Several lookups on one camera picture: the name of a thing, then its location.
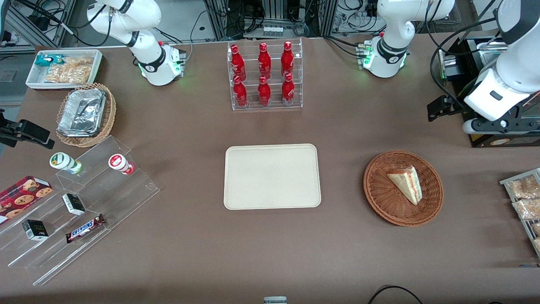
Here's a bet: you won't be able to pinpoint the triangular sandwich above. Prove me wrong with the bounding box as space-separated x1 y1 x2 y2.
387 166 423 206

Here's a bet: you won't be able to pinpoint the light oval wicker basket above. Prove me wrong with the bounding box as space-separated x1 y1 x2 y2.
56 82 117 148

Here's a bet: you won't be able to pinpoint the tray of packaged snacks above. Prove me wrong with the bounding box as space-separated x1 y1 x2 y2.
499 168 540 259

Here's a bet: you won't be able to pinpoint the brown round wicker basket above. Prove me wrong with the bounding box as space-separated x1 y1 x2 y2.
363 150 444 227

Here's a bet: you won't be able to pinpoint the beige plastic tray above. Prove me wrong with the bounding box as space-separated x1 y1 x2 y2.
223 144 322 210

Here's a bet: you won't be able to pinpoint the green capped yogurt bottle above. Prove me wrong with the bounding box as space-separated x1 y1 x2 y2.
49 152 83 175

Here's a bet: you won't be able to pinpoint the black hot food display case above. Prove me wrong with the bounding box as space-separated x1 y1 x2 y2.
438 36 540 148

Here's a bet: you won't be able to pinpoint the steel food pan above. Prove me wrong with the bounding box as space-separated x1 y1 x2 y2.
479 41 509 66

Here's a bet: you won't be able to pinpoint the stacked aluminium foil containers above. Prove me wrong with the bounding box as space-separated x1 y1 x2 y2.
57 88 107 137

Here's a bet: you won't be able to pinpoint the white rectangular snack bin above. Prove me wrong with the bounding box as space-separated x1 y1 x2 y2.
25 49 103 90

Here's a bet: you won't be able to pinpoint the red cookie box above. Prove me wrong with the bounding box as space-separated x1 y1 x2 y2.
0 176 54 225

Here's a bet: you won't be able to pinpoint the clear bag of chips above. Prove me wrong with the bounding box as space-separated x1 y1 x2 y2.
44 57 94 84

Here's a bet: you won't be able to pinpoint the teal snack packet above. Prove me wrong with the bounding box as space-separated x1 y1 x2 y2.
35 54 65 68

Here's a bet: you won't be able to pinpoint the small black box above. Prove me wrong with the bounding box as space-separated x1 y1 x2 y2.
22 219 49 242
62 193 86 216

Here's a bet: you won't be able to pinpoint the red capped yogurt bottle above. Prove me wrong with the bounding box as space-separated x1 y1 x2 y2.
108 154 135 176

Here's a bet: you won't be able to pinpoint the Snickers chocolate bar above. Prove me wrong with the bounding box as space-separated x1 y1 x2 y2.
65 214 106 244

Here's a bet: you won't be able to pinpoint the clear acrylic stepped stand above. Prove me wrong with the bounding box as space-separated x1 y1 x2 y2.
0 135 161 287

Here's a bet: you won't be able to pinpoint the red cola bottle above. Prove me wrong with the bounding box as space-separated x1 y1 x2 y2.
281 73 295 106
233 75 248 107
258 75 271 106
281 41 294 79
258 42 272 80
230 44 247 81

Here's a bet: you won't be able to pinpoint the clear acrylic bottle rack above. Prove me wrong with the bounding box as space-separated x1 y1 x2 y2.
227 38 303 111

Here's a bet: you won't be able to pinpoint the aluminium frame with cables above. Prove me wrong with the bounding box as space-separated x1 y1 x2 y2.
0 0 78 48

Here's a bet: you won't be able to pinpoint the black cable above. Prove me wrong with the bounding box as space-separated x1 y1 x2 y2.
367 285 423 304

